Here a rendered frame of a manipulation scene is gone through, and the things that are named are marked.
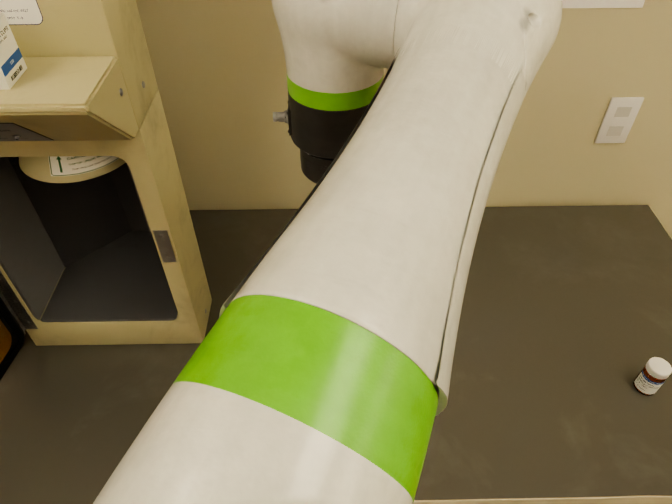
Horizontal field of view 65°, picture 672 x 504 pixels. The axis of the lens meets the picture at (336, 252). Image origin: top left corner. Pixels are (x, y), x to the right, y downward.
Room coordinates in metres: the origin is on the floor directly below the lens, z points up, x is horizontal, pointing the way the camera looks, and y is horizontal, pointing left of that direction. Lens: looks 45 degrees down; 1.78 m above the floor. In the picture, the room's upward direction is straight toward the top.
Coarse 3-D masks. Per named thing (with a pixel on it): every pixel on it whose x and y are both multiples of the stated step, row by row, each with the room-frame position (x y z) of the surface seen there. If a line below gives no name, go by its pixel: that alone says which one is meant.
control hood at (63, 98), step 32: (32, 64) 0.57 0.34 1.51; (64, 64) 0.57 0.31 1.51; (96, 64) 0.57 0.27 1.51; (0, 96) 0.50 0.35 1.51; (32, 96) 0.50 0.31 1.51; (64, 96) 0.50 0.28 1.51; (96, 96) 0.51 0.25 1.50; (128, 96) 0.59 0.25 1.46; (32, 128) 0.52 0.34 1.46; (64, 128) 0.53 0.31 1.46; (96, 128) 0.53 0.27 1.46; (128, 128) 0.57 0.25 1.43
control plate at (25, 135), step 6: (0, 126) 0.51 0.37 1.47; (6, 126) 0.51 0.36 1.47; (12, 126) 0.51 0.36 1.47; (18, 126) 0.51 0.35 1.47; (0, 132) 0.53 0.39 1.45; (6, 132) 0.53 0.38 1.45; (12, 132) 0.53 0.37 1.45; (18, 132) 0.53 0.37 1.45; (24, 132) 0.53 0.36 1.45; (30, 132) 0.53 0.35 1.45; (0, 138) 0.55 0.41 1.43; (6, 138) 0.55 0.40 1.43; (12, 138) 0.55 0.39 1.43; (24, 138) 0.56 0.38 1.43; (30, 138) 0.56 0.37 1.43; (36, 138) 0.56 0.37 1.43; (42, 138) 0.56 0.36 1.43; (48, 138) 0.56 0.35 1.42
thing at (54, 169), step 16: (32, 160) 0.63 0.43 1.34; (48, 160) 0.62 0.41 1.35; (64, 160) 0.62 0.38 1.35; (80, 160) 0.63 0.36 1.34; (96, 160) 0.63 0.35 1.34; (112, 160) 0.65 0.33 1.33; (32, 176) 0.62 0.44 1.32; (48, 176) 0.61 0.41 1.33; (64, 176) 0.61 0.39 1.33; (80, 176) 0.62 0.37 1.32; (96, 176) 0.62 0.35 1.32
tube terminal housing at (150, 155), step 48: (48, 0) 0.60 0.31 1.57; (96, 0) 0.60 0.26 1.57; (48, 48) 0.60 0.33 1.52; (96, 48) 0.60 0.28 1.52; (144, 48) 0.69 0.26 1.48; (144, 96) 0.65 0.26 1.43; (0, 144) 0.60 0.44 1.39; (48, 144) 0.60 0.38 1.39; (96, 144) 0.60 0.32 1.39; (144, 144) 0.60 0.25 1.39; (144, 192) 0.60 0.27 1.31; (192, 240) 0.68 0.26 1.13; (192, 288) 0.62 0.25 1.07; (48, 336) 0.59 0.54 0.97; (96, 336) 0.60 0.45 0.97; (144, 336) 0.60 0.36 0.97; (192, 336) 0.60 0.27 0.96
